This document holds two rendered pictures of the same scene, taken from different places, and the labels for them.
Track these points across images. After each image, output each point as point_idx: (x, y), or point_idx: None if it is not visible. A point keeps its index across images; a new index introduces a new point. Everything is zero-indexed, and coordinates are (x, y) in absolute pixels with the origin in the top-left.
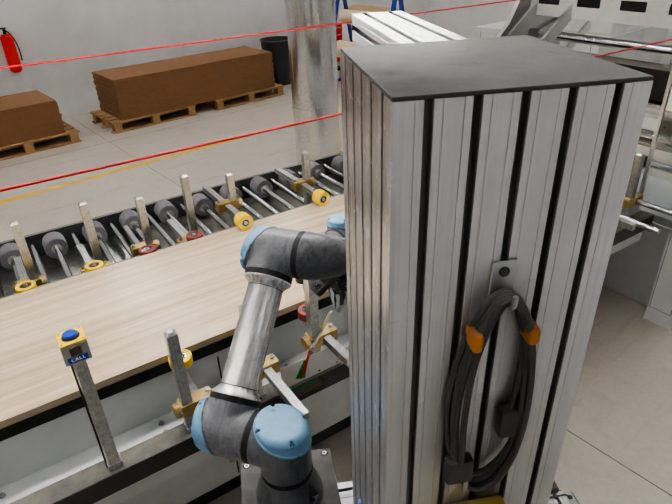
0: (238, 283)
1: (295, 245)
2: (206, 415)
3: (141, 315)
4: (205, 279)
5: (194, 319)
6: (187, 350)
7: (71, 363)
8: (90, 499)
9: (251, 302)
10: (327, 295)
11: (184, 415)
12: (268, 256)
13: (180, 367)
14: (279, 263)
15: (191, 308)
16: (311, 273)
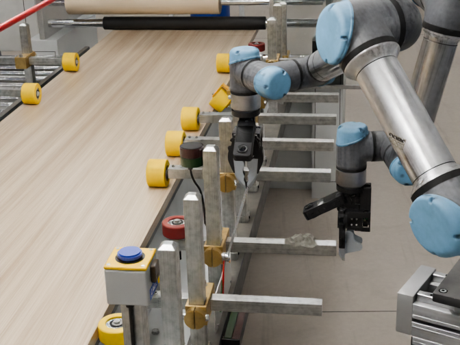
0: (36, 241)
1: (396, 4)
2: (456, 200)
3: None
4: None
5: (53, 291)
6: (114, 313)
7: (150, 298)
8: None
9: (395, 77)
10: (163, 209)
11: None
12: (380, 23)
13: (181, 302)
14: (390, 29)
15: (24, 287)
16: (416, 34)
